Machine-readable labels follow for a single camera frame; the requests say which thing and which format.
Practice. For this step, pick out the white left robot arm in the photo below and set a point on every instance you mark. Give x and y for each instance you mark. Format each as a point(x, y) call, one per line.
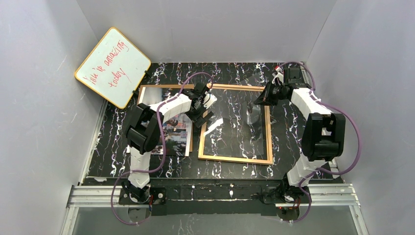
point(140, 160)

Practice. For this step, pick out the printed colour photo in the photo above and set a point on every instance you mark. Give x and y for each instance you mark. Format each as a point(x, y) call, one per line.
point(143, 131)

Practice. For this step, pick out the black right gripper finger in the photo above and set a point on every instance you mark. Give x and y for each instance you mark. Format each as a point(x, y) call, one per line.
point(270, 102)
point(267, 92)

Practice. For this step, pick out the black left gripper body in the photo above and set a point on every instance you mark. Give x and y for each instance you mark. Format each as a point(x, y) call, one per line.
point(201, 114)

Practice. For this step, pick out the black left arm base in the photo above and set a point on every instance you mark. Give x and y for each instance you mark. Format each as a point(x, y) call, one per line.
point(146, 196)

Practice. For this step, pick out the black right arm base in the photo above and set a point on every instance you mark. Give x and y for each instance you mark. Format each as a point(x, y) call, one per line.
point(284, 194)

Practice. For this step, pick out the wooden picture frame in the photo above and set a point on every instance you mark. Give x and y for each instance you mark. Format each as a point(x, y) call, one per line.
point(233, 159)

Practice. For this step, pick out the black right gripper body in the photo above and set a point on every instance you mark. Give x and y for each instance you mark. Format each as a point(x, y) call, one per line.
point(270, 93)

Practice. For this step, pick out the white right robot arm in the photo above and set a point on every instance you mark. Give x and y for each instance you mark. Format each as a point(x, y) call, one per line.
point(323, 137)

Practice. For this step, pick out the yellow-edged whiteboard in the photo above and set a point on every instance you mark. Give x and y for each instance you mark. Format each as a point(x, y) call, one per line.
point(114, 68)

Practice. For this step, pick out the aluminium mounting rail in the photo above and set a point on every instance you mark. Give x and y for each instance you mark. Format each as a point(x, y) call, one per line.
point(109, 196)

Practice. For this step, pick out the brown frame backing board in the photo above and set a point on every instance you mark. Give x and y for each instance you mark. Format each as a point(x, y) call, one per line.
point(177, 130)

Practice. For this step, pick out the clear frame glass sheet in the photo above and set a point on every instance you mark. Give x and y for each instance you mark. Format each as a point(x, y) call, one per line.
point(236, 129)

